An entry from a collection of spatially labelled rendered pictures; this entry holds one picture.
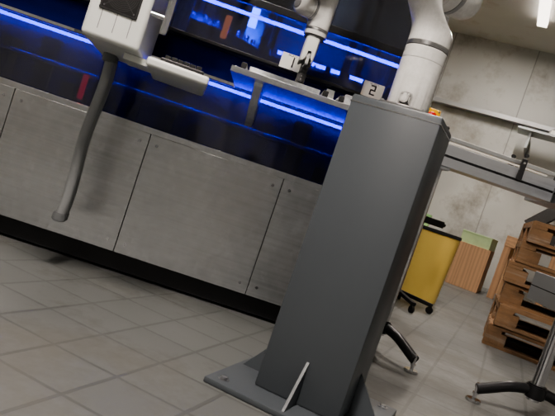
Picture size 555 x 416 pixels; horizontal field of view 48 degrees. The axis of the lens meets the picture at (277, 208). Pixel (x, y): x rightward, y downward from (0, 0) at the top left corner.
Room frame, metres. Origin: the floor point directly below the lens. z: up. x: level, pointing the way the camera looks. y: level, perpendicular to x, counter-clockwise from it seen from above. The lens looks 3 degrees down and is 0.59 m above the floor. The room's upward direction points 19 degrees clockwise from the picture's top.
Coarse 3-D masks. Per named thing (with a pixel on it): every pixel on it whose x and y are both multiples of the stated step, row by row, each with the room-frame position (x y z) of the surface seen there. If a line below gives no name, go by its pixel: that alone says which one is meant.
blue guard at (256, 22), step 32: (192, 0) 2.45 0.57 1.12; (224, 0) 2.46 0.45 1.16; (192, 32) 2.45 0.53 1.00; (224, 32) 2.46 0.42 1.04; (256, 32) 2.47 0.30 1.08; (288, 32) 2.47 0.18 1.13; (320, 64) 2.48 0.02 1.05; (352, 64) 2.49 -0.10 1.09; (384, 64) 2.49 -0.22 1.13; (384, 96) 2.49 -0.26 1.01
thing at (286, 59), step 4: (284, 52) 2.47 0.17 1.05; (284, 56) 2.47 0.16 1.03; (288, 56) 2.47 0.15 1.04; (292, 56) 2.47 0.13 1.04; (296, 56) 2.47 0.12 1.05; (280, 60) 2.47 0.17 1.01; (284, 60) 2.47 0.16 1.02; (288, 60) 2.47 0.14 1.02; (292, 60) 2.47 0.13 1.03; (296, 60) 2.47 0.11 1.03; (280, 64) 2.47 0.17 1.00; (284, 64) 2.47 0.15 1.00; (288, 64) 2.47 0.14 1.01; (296, 64) 2.47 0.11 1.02; (300, 64) 2.47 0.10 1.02; (288, 68) 2.47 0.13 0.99; (292, 68) 2.47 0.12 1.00; (296, 68) 2.47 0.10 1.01; (296, 72) 2.47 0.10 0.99
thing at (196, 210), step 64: (0, 128) 2.42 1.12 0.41; (64, 128) 2.44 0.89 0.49; (128, 128) 2.45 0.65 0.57; (0, 192) 2.43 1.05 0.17; (128, 192) 2.45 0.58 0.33; (192, 192) 2.46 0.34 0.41; (256, 192) 2.48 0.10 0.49; (128, 256) 2.46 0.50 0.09; (192, 256) 2.47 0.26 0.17; (256, 256) 2.48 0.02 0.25
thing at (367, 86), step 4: (364, 84) 2.49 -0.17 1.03; (368, 84) 2.49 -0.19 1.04; (372, 84) 2.49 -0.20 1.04; (376, 84) 2.49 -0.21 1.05; (364, 88) 2.49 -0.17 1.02; (368, 88) 2.49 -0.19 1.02; (372, 88) 2.49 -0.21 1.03; (380, 88) 2.49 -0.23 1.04; (384, 88) 2.49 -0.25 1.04; (364, 92) 2.49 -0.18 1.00; (368, 92) 2.49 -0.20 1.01; (372, 92) 2.49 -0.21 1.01; (376, 92) 2.49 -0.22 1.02; (380, 92) 2.49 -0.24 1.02; (368, 96) 2.49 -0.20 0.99; (372, 96) 2.49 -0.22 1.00; (376, 96) 2.49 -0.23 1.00; (380, 96) 2.49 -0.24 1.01
